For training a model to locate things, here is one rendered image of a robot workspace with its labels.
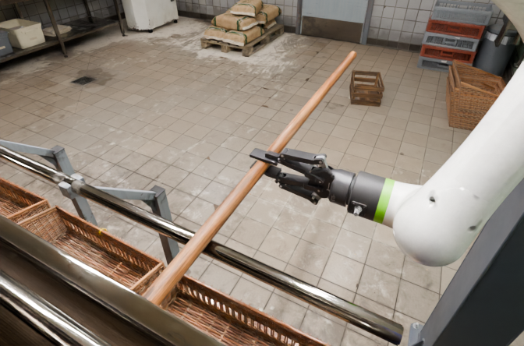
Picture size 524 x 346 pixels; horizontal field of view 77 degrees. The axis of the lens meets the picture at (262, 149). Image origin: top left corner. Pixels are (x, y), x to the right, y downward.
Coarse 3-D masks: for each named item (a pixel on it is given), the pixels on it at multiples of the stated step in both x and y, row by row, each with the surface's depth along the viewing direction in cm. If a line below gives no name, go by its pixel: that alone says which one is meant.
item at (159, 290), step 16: (336, 80) 114; (320, 96) 102; (304, 112) 93; (288, 128) 86; (272, 144) 80; (256, 176) 71; (240, 192) 67; (224, 208) 63; (208, 224) 59; (192, 240) 57; (208, 240) 58; (176, 256) 54; (192, 256) 55; (176, 272) 52; (160, 288) 50; (160, 304) 49
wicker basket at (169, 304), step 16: (176, 288) 112; (192, 288) 106; (208, 288) 100; (192, 304) 111; (208, 304) 107; (224, 304) 102; (240, 304) 96; (192, 320) 107; (208, 320) 107; (224, 320) 107; (240, 320) 103; (256, 320) 98; (272, 320) 93; (224, 336) 103; (240, 336) 103; (256, 336) 103; (272, 336) 99; (288, 336) 94; (304, 336) 89
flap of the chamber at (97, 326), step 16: (0, 256) 31; (16, 256) 31; (16, 272) 29; (32, 272) 29; (32, 288) 28; (48, 288) 28; (64, 288) 28; (64, 304) 27; (80, 304) 27; (0, 320) 26; (16, 320) 26; (80, 320) 26; (96, 320) 26; (112, 320) 26; (0, 336) 26; (16, 336) 25; (32, 336) 25; (112, 336) 25; (128, 336) 25
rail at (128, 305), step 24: (0, 216) 32; (0, 240) 30; (24, 240) 29; (48, 264) 28; (72, 264) 27; (72, 288) 27; (96, 288) 26; (120, 288) 26; (120, 312) 24; (144, 312) 24; (168, 312) 24; (144, 336) 24; (168, 336) 23; (192, 336) 23
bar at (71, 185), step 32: (32, 160) 80; (64, 160) 123; (64, 192) 74; (96, 192) 71; (128, 192) 91; (160, 192) 102; (96, 224) 146; (160, 224) 64; (224, 256) 58; (288, 288) 54; (320, 288) 53; (352, 320) 50; (384, 320) 49
